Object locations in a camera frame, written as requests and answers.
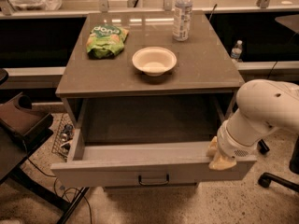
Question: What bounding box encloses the black floor cable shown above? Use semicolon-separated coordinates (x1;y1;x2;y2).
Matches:
26;157;93;224

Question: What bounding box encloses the black office chair caster leg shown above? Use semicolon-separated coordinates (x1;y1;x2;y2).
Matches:
258;173;299;192

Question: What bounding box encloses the green chip bag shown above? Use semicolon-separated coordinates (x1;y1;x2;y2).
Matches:
86;24;129;59

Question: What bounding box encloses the white paper bowl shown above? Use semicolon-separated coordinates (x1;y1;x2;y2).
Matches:
132;47;177;77

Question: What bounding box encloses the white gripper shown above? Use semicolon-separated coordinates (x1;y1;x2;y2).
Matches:
206;120;257;171

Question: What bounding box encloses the small water bottle behind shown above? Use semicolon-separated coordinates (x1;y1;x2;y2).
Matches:
231;40;243;63

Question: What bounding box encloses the wire basket with clutter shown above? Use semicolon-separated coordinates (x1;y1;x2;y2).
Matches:
51;114;75;161

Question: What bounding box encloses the grey top drawer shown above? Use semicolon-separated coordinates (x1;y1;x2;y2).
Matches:
50;95;258;189

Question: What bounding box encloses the dark brown chair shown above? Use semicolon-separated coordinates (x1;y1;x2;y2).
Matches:
0;68;92;224

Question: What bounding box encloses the black stand leg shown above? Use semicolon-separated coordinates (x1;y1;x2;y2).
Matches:
258;140;270;155

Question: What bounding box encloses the grey drawer cabinet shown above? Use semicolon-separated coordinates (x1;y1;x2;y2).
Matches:
54;10;246;191

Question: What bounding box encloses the clear water bottle on cabinet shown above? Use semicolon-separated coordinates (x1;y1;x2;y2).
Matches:
173;0;193;41

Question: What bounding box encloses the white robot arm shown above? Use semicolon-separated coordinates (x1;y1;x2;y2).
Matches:
206;79;299;171

